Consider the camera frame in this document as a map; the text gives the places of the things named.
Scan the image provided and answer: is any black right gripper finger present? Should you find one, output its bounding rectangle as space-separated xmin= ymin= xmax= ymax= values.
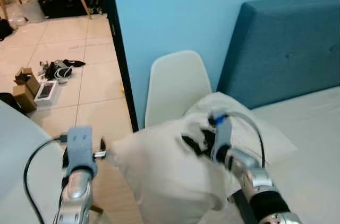
xmin=181 ymin=134 xmax=205 ymax=157

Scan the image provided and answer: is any white pillow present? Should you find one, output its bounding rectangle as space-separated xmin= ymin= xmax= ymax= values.
xmin=183 ymin=92 xmax=299 ymax=169
xmin=108 ymin=113 xmax=242 ymax=224

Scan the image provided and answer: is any white plastic chair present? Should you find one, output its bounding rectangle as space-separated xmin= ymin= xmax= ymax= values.
xmin=144 ymin=50 xmax=213 ymax=129

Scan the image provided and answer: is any white desk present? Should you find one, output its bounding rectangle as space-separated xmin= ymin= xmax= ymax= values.
xmin=0 ymin=98 xmax=72 ymax=224

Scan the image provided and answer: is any white flat product box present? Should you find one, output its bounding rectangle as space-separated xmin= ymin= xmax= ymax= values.
xmin=33 ymin=79 xmax=60 ymax=107

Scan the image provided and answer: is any brown cardboard box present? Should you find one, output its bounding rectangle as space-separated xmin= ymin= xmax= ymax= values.
xmin=11 ymin=67 xmax=42 ymax=114

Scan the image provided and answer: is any large black bag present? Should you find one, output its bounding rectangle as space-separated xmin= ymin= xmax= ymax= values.
xmin=0 ymin=92 xmax=26 ymax=115

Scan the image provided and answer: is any white bed mattress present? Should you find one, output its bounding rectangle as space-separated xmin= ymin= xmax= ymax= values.
xmin=199 ymin=85 xmax=340 ymax=224

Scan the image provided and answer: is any blue upholstered headboard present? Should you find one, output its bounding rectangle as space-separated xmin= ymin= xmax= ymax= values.
xmin=216 ymin=0 xmax=340 ymax=110

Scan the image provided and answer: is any black hard case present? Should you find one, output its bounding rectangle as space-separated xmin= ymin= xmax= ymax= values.
xmin=38 ymin=0 xmax=102 ymax=19

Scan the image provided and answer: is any small black bag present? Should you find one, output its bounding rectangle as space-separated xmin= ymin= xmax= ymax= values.
xmin=0 ymin=18 xmax=14 ymax=42

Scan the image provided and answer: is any clear plastic bag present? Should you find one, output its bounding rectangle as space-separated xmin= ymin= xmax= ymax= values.
xmin=7 ymin=0 xmax=47 ymax=27

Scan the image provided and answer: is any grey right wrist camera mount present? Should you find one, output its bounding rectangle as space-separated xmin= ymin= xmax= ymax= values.
xmin=209 ymin=109 xmax=233 ymax=162

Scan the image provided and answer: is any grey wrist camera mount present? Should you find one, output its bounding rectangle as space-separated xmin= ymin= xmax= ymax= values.
xmin=65 ymin=126 xmax=98 ymax=178
xmin=209 ymin=109 xmax=233 ymax=162

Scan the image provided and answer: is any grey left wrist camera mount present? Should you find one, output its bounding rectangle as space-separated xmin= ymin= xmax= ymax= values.
xmin=65 ymin=126 xmax=98 ymax=178

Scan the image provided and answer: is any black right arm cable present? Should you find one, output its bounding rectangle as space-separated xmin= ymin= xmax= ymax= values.
xmin=215 ymin=110 xmax=267 ymax=170

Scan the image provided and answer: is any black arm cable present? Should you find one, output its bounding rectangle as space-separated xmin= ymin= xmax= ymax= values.
xmin=23 ymin=135 xmax=69 ymax=224
xmin=215 ymin=110 xmax=267 ymax=170

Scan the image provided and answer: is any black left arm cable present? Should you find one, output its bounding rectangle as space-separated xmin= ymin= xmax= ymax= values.
xmin=23 ymin=135 xmax=69 ymax=224

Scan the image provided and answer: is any black headset with cables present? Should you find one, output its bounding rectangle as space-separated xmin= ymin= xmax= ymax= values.
xmin=40 ymin=58 xmax=86 ymax=82

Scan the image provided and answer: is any dark door frame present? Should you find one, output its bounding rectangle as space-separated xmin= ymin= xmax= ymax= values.
xmin=93 ymin=0 xmax=140 ymax=133

